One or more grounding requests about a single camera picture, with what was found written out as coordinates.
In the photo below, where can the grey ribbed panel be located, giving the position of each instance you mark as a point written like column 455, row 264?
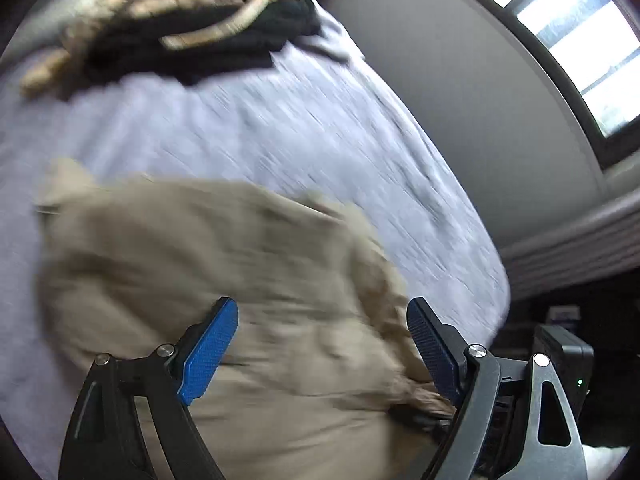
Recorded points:
column 565, row 255

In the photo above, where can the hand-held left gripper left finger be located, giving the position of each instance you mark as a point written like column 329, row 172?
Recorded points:
column 210, row 350

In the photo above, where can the beige puffer jacket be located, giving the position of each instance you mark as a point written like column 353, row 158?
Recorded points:
column 200, row 250

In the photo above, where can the window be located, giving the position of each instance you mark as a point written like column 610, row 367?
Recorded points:
column 575, row 35

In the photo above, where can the grey wall panel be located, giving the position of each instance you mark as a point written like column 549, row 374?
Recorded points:
column 475, row 110

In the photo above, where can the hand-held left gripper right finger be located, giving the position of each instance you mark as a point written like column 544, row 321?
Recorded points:
column 432, row 350

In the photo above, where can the lavender bed blanket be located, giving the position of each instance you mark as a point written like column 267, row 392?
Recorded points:
column 300, row 125

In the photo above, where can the black garment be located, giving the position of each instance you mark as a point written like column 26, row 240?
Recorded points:
column 225, row 45

